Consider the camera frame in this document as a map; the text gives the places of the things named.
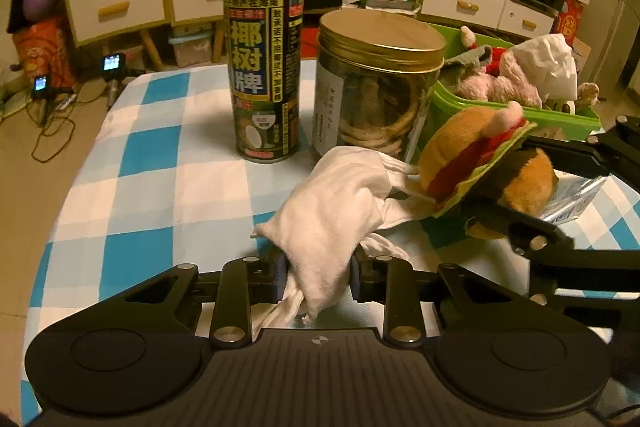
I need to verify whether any blue white checked mat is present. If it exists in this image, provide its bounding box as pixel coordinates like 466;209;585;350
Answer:
20;59;640;414

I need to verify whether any burger plush toy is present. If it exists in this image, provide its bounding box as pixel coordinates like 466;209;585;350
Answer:
415;100;560;241

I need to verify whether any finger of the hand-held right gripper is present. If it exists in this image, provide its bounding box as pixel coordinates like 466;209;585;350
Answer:
464;196;640;294
519;116;640;188

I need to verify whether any black green drink can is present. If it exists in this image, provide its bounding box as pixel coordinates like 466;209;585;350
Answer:
221;0;307;164

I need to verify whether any purple ball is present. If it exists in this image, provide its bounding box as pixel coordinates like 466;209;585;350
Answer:
23;0;60;22

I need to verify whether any pink plush toy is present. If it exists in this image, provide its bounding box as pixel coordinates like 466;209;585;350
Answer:
454;48;544;108

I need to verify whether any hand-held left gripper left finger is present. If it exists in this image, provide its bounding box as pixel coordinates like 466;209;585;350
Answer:
122;253;291;349

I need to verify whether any red white santa plush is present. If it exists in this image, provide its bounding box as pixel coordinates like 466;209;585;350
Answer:
442;25;512;76

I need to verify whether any red gift bag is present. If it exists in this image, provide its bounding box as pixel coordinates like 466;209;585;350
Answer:
554;0;592;44

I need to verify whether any clear jar gold lid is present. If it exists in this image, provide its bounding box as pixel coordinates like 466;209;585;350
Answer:
311;9;447;164

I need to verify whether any red orange bag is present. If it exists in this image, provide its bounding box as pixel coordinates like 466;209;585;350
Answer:
11;14;77;90

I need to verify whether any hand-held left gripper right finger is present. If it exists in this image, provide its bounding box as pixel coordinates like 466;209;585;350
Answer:
349;251;518;349

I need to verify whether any silver foil packet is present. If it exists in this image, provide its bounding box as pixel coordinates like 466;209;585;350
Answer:
542;171;609;224

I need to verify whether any white cloth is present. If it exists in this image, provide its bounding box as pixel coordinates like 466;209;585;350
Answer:
249;145;422;324

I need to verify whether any green plastic bin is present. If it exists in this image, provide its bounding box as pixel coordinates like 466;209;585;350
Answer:
424;22;604;148

